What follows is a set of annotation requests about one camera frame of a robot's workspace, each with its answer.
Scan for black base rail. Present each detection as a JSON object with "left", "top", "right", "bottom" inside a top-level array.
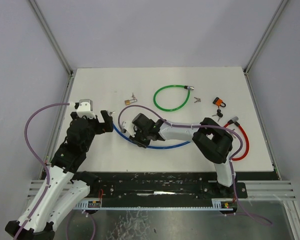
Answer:
[{"left": 88, "top": 172, "right": 235, "bottom": 199}]

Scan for right aluminium frame post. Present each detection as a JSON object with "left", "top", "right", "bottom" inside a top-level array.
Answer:
[{"left": 243, "top": 0, "right": 290, "bottom": 75}]

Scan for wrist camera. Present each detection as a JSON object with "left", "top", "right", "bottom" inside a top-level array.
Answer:
[
  {"left": 74, "top": 99, "right": 96, "bottom": 119},
  {"left": 121, "top": 120, "right": 136, "bottom": 138}
]

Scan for orange padlock with keys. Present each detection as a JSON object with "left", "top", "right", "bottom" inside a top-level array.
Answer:
[{"left": 212, "top": 97, "right": 227, "bottom": 108}]

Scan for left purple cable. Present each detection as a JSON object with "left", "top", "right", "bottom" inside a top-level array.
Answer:
[{"left": 13, "top": 101, "right": 98, "bottom": 240}]

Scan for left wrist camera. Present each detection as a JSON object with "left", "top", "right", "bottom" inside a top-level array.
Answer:
[{"left": 74, "top": 99, "right": 96, "bottom": 119}]

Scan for green cable lock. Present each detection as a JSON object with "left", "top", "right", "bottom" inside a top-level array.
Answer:
[{"left": 153, "top": 84, "right": 195, "bottom": 112}]

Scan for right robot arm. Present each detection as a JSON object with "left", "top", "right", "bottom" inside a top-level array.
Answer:
[{"left": 122, "top": 113, "right": 236, "bottom": 198}]

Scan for green lock key bunch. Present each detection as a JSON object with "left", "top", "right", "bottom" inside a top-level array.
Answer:
[{"left": 194, "top": 97, "right": 201, "bottom": 103}]

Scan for brass padlock with key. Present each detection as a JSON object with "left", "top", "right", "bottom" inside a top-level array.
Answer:
[{"left": 124, "top": 98, "right": 138, "bottom": 106}]

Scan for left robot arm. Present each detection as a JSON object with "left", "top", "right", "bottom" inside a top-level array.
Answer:
[{"left": 5, "top": 110, "right": 114, "bottom": 240}]

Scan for red cable lock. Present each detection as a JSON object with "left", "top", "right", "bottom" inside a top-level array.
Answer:
[{"left": 223, "top": 116, "right": 250, "bottom": 162}]

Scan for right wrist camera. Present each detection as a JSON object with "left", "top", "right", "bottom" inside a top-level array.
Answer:
[{"left": 121, "top": 120, "right": 136, "bottom": 138}]

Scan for black padlock keys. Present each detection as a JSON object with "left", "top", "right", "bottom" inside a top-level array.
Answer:
[{"left": 212, "top": 109, "right": 224, "bottom": 122}]

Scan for aluminium frame post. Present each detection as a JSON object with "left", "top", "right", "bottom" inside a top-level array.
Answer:
[
  {"left": 243, "top": 0, "right": 290, "bottom": 75},
  {"left": 26, "top": 0, "right": 74, "bottom": 76}
]

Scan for left aluminium frame post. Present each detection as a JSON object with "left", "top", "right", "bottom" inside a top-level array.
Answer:
[{"left": 26, "top": 0, "right": 74, "bottom": 76}]

